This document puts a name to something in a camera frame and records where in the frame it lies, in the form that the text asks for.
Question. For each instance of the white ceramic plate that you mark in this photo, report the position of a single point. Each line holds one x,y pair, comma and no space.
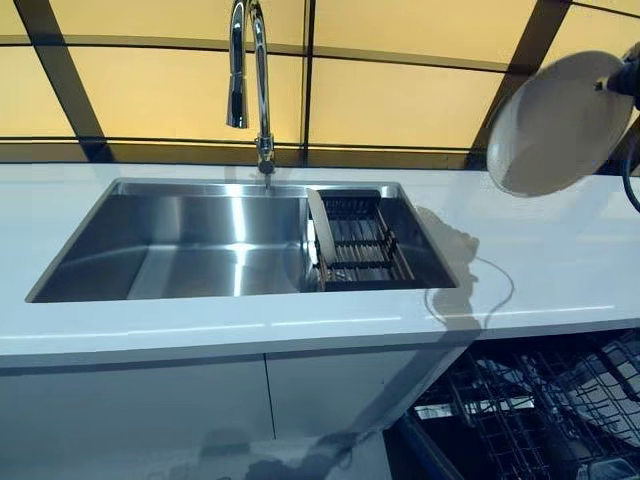
320,235
560,130

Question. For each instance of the chrome gooseneck kitchen faucet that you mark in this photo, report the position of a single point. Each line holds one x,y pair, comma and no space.
261,75

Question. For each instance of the black sink dish rack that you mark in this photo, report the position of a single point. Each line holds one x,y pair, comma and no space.
370,250

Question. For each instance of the narrow white cabinet door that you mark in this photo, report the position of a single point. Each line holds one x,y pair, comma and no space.
340,390

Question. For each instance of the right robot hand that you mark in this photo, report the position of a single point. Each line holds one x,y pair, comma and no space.
627,75

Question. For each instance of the stainless steel sink basin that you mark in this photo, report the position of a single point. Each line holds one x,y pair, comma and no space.
175,250

